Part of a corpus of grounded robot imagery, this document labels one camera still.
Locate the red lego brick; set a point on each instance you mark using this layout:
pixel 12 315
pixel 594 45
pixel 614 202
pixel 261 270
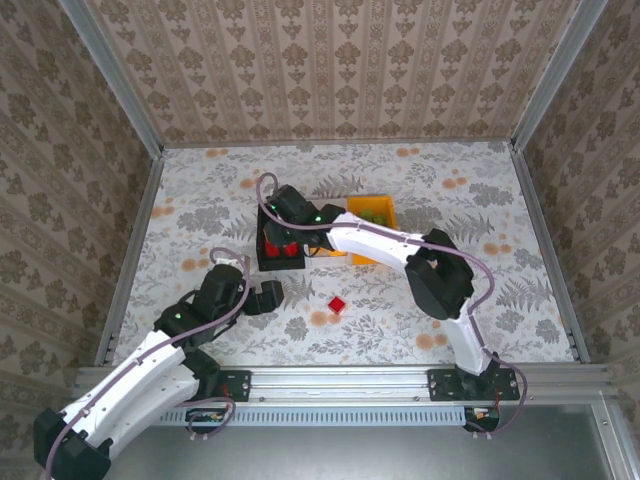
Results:
pixel 291 249
pixel 336 304
pixel 273 249

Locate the yellow lego brick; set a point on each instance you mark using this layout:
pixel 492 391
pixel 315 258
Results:
pixel 336 253
pixel 314 251

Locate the green square lego brick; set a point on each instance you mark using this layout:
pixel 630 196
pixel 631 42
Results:
pixel 366 214

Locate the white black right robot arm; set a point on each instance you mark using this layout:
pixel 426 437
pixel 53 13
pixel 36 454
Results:
pixel 380 245

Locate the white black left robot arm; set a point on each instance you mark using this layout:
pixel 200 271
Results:
pixel 135 380

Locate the black plastic storage bin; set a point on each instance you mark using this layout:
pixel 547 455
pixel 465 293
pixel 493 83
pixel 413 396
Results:
pixel 282 264

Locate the yellow plastic storage bin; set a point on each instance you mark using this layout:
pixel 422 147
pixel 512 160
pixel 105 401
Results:
pixel 375 201

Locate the fern print tablecloth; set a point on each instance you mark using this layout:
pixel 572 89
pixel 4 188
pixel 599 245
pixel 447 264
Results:
pixel 450 200

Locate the grey metal sheet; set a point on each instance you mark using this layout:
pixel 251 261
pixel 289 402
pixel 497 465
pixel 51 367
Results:
pixel 350 455

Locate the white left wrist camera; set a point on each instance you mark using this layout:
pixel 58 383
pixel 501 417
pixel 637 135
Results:
pixel 231 260

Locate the aluminium frame short rail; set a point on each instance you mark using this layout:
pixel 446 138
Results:
pixel 340 143

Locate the aluminium frame side rail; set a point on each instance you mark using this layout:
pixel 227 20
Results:
pixel 132 250
pixel 550 250

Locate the wide aluminium base rail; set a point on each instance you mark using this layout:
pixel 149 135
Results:
pixel 340 382

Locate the aluminium frame corner post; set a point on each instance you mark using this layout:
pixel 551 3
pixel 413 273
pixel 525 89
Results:
pixel 115 80
pixel 555 75

